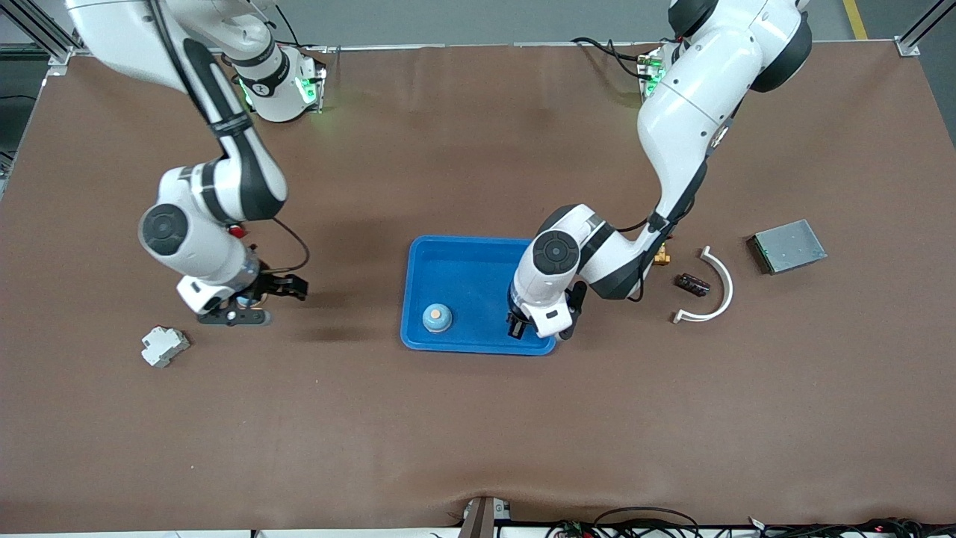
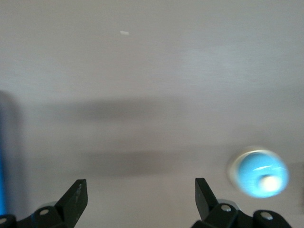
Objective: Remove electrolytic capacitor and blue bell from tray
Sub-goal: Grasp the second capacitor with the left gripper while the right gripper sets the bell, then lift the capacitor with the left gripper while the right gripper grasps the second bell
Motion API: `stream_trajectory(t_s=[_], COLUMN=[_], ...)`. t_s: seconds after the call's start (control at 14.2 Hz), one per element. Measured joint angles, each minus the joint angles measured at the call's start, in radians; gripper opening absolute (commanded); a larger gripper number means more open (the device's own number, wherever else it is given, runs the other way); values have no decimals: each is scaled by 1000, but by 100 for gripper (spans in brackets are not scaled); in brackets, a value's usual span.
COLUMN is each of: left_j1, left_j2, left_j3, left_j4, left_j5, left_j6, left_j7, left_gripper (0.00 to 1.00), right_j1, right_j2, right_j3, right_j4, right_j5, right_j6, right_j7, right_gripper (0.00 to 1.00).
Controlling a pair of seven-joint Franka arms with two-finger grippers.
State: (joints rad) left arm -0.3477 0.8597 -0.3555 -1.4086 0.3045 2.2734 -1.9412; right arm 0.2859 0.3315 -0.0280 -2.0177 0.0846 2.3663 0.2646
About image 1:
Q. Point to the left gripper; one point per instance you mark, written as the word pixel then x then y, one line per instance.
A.
pixel 517 324

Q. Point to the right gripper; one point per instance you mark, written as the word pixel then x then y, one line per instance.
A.
pixel 274 286

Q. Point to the light blue round bell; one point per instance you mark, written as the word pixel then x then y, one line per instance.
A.
pixel 437 318
pixel 251 300

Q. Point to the small black capacitor block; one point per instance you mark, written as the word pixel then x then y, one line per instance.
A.
pixel 692 285

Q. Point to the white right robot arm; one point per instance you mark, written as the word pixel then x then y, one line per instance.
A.
pixel 187 239

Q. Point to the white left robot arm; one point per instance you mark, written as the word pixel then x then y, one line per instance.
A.
pixel 687 112

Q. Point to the red push button black body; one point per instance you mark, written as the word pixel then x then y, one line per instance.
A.
pixel 237 232

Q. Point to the blue plastic tray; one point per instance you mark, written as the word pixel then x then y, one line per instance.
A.
pixel 463 276

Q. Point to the white circuit breaker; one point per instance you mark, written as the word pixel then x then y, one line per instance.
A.
pixel 164 346

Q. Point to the brown table mat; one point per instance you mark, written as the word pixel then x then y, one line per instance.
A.
pixel 478 433

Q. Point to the white curved plastic strip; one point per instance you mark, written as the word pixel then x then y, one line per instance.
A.
pixel 728 288

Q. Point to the green-lit base connector box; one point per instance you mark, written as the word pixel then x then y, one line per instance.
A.
pixel 314 86
pixel 650 75

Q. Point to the grey metal box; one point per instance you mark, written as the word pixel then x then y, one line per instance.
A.
pixel 792 246

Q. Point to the grey metal table bracket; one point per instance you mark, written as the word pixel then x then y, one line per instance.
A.
pixel 482 519

